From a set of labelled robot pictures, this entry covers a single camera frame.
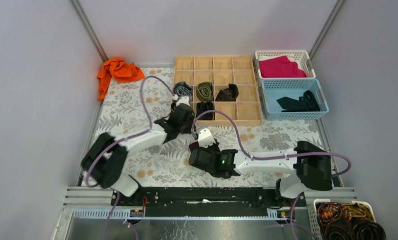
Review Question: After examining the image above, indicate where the white basket of ties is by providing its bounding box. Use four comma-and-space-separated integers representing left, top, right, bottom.
307, 198, 376, 240

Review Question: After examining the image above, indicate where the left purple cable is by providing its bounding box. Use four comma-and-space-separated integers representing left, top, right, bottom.
85, 75, 178, 188

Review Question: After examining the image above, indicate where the dark brown patterned rolled tie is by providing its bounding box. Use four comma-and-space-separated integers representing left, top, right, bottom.
215, 83, 239, 102

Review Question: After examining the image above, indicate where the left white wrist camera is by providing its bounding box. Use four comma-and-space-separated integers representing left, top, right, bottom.
172, 94, 190, 107

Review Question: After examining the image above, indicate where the wooden compartment tray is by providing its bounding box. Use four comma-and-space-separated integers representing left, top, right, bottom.
173, 55, 262, 127

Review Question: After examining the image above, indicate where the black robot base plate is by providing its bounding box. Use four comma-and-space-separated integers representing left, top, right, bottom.
111, 187, 295, 213

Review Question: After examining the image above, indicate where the perforated metal cable rail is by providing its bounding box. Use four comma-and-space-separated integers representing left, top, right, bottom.
72, 207, 295, 221

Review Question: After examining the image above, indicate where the olive green rolled tie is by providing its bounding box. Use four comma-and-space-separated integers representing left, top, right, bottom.
196, 81, 214, 102

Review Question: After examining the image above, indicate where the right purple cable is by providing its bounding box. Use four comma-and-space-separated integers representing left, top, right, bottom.
190, 110, 352, 178

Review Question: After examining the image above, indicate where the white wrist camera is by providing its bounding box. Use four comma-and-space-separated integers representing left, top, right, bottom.
194, 127, 216, 148
172, 94, 190, 107

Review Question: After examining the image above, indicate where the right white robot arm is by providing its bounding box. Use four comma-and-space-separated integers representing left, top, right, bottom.
189, 141, 332, 206

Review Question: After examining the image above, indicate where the floral table mat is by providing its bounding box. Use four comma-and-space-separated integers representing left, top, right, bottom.
95, 67, 323, 188

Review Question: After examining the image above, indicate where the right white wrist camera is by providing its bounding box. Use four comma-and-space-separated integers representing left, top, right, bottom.
194, 127, 216, 148

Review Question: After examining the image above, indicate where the blue plastic basket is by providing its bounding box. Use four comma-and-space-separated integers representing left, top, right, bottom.
261, 78, 329, 121

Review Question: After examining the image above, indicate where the dark green tie in basket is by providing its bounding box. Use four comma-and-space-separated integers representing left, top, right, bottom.
277, 90, 320, 112

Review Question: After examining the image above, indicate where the purple cable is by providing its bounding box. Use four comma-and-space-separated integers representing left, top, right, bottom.
85, 75, 178, 188
190, 110, 352, 178

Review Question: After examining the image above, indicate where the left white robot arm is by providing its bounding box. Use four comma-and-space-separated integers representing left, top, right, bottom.
81, 103, 194, 206

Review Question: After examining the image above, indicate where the magenta cloth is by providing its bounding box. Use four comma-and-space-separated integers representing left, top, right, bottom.
258, 55, 307, 78

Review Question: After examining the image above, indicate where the black rolled tie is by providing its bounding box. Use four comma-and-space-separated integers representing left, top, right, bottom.
196, 101, 214, 121

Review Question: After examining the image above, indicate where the grey blue rolled tie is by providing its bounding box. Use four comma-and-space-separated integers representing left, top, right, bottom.
173, 81, 193, 99

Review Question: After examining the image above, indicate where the orange cloth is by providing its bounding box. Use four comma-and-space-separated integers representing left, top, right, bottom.
96, 57, 145, 101

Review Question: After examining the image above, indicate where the red navy striped tie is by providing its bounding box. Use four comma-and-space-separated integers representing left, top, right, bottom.
189, 141, 220, 153

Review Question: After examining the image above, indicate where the white plastic basket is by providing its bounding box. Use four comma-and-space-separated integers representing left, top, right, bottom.
255, 50, 315, 79

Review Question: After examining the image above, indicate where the orange black patterned tie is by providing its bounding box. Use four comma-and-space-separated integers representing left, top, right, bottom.
312, 201, 387, 240

